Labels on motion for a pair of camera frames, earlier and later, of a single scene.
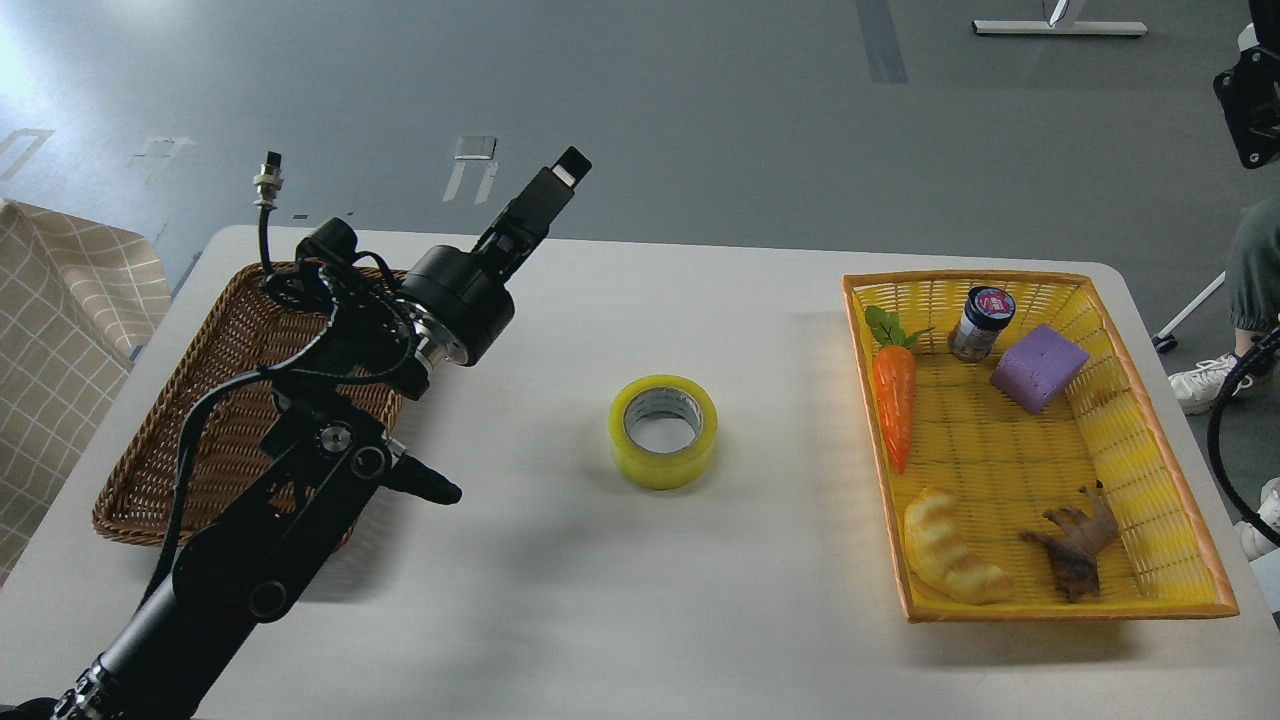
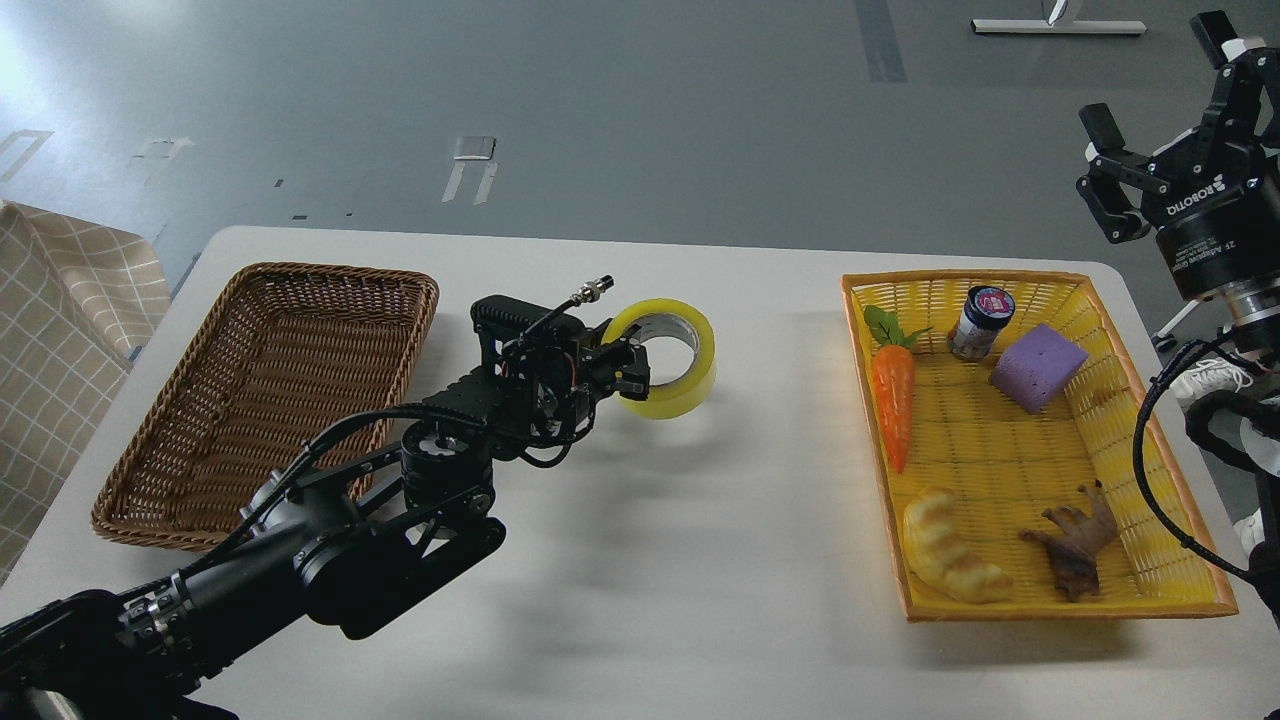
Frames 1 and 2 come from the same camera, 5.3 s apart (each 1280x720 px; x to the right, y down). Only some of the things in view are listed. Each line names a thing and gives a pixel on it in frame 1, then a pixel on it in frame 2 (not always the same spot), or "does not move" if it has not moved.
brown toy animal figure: [1081, 539] does not move
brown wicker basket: [204, 423] does not move
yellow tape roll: [663, 431] -> [658, 318]
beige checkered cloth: [74, 295] does not move
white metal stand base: [1056, 27] does not move
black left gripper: [458, 307] -> [574, 376]
